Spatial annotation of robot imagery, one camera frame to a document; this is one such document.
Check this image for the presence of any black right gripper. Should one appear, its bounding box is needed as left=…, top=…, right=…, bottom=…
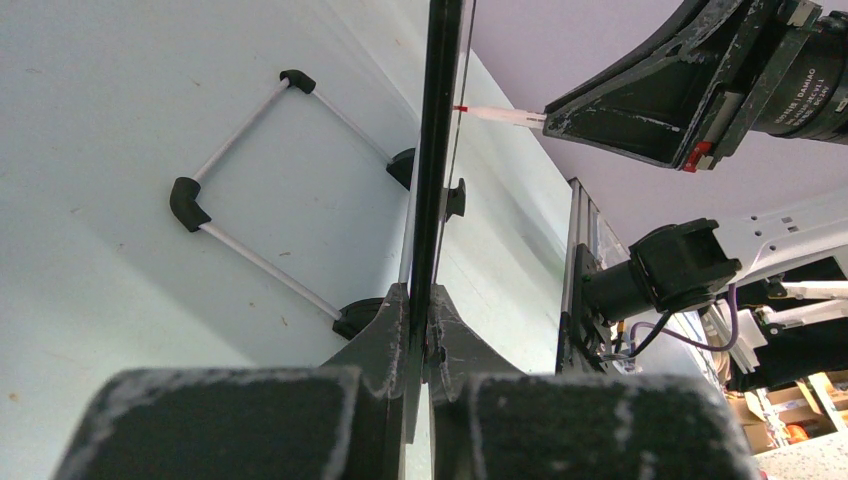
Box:
left=543, top=1, right=847, bottom=173

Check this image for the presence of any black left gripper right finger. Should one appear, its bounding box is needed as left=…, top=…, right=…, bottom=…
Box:
left=428, top=285, right=760, bottom=479

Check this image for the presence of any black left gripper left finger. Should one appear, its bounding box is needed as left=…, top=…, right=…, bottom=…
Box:
left=54, top=284, right=409, bottom=479

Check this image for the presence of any red whiteboard marker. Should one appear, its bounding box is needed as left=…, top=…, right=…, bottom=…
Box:
left=453, top=105, right=547, bottom=130

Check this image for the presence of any white whiteboard black frame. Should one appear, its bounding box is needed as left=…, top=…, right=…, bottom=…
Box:
left=169, top=1, right=464, bottom=443

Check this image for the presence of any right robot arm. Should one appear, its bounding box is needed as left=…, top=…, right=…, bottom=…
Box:
left=542, top=1, right=847, bottom=373

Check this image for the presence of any right aluminium frame rail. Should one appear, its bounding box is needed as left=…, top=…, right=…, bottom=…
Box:
left=555, top=178, right=628, bottom=374

